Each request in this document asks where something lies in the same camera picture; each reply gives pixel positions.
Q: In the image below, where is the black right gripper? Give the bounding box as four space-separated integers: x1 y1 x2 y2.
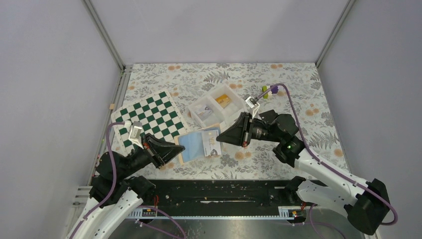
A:
216 112 283 147

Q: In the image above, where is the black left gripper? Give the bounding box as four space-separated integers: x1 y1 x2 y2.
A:
119 132 186 179

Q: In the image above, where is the white VIP card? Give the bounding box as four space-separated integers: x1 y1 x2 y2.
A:
195 105 213 120
202 129 221 157

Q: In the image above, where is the beige leather card holder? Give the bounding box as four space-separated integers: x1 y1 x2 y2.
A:
175 123 222 165

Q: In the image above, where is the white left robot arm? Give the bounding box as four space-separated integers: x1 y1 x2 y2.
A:
66 133 185 239

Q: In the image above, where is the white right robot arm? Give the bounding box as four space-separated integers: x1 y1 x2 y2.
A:
216 110 390 235

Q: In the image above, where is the orange gold card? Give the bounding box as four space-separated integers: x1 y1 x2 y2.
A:
215 94 232 109

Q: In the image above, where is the white two-compartment plastic bin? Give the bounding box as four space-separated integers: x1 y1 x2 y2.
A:
187 84 246 128

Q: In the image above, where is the green and white chessboard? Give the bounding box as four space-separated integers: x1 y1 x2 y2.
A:
111 90 191 142

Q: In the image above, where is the green white purple toy block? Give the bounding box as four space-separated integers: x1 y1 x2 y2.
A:
262 85 279 99

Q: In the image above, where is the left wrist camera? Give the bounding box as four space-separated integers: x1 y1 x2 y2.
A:
124 120 143 149

